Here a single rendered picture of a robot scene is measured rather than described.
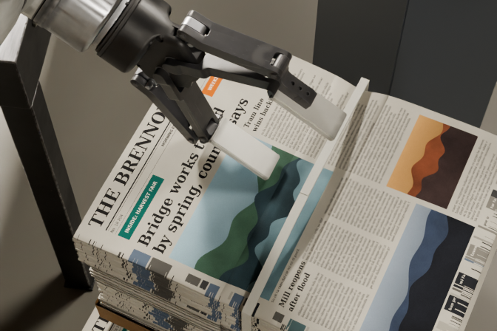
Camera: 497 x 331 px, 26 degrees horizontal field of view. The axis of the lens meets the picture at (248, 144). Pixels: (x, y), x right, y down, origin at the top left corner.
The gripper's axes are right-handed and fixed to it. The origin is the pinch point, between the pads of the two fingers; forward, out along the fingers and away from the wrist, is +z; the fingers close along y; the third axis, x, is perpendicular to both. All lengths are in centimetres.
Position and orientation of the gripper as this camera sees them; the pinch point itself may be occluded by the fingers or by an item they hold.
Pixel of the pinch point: (294, 142)
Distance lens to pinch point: 101.0
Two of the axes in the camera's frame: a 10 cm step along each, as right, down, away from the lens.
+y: -4.1, 2.8, 8.7
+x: -4.3, 7.8, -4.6
